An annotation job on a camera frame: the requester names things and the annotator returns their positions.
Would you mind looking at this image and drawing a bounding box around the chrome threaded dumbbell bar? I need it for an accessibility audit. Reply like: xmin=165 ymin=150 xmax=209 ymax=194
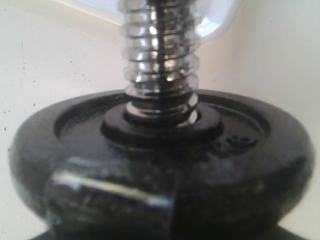
xmin=119 ymin=0 xmax=200 ymax=126

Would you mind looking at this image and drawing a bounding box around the black weight plate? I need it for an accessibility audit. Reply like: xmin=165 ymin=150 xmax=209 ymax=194
xmin=9 ymin=90 xmax=315 ymax=240

